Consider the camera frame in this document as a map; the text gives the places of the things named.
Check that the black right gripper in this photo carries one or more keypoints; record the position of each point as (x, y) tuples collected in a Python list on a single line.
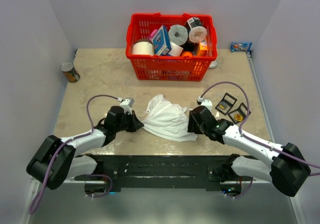
[(191, 127)]

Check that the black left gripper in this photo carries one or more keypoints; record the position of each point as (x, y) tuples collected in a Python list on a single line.
[(135, 124)]

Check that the white shirt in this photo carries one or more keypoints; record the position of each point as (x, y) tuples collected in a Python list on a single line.
[(166, 120)]

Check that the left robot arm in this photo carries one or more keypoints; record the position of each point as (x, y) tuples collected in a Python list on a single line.
[(55, 157)]

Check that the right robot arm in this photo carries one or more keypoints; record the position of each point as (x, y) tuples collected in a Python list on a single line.
[(282, 165)]

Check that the black display case left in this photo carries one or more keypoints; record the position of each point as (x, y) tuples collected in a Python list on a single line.
[(230, 100)]

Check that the black display case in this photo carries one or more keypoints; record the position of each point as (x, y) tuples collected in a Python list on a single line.
[(241, 109), (230, 100)]

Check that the black display case right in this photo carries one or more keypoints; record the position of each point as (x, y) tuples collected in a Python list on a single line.
[(241, 109)]

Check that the silver round object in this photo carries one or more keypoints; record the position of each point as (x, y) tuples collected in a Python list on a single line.
[(213, 64)]

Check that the orange fruit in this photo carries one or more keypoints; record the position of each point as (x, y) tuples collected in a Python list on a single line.
[(186, 54)]

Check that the orange box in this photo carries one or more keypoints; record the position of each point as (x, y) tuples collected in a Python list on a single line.
[(201, 48)]

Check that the white paper roll left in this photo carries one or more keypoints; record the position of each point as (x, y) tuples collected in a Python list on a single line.
[(143, 47)]

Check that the tin can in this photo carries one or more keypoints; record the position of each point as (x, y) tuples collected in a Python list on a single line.
[(69, 71)]

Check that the blue box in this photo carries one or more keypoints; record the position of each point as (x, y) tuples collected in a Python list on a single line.
[(161, 42)]

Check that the blue candy packet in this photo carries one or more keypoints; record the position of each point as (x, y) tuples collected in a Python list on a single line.
[(240, 47)]

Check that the pink toilet roll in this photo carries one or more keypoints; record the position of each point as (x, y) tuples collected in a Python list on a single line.
[(197, 34)]

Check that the grey toilet roll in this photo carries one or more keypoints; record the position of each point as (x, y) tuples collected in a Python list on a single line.
[(178, 34)]

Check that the pink packet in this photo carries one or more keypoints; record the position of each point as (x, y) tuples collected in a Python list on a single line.
[(152, 34)]

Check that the red shopping basket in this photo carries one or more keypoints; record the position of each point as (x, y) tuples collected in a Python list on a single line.
[(148, 67)]

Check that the black cylinder container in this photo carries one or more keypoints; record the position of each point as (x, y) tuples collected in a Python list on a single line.
[(192, 23)]

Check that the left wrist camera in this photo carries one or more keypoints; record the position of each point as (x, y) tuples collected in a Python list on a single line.
[(127, 105)]

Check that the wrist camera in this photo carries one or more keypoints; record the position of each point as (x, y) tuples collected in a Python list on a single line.
[(127, 105), (205, 102)]

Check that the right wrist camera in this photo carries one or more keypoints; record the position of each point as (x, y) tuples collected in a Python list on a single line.
[(205, 102)]

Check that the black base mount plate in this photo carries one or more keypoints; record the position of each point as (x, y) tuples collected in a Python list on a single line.
[(156, 171)]

